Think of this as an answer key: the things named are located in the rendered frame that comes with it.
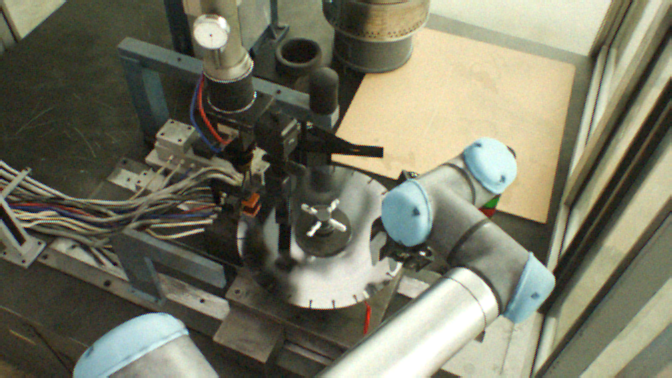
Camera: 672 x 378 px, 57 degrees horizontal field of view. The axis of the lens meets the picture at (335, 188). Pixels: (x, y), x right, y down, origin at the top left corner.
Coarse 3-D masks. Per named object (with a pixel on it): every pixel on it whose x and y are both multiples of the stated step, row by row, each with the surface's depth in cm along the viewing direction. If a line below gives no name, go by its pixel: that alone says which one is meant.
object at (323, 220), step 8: (336, 200) 118; (304, 208) 117; (312, 208) 117; (328, 208) 117; (320, 216) 115; (328, 216) 115; (320, 224) 115; (328, 224) 116; (336, 224) 115; (312, 232) 114
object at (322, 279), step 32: (256, 192) 125; (320, 192) 126; (352, 192) 126; (384, 192) 126; (256, 224) 120; (288, 224) 121; (352, 224) 121; (256, 256) 116; (288, 256) 116; (320, 256) 116; (352, 256) 117; (288, 288) 112; (320, 288) 112; (352, 288) 112
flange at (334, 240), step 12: (300, 216) 121; (312, 216) 121; (336, 216) 121; (300, 228) 119; (336, 228) 119; (348, 228) 119; (300, 240) 117; (312, 240) 117; (324, 240) 117; (336, 240) 117; (348, 240) 118; (312, 252) 116; (324, 252) 116; (336, 252) 117
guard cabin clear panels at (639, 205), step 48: (48, 0) 194; (432, 0) 198; (480, 0) 191; (528, 0) 185; (576, 0) 179; (576, 48) 190; (624, 48) 150; (624, 144) 109; (624, 240) 86; (576, 288) 106; (624, 336) 70
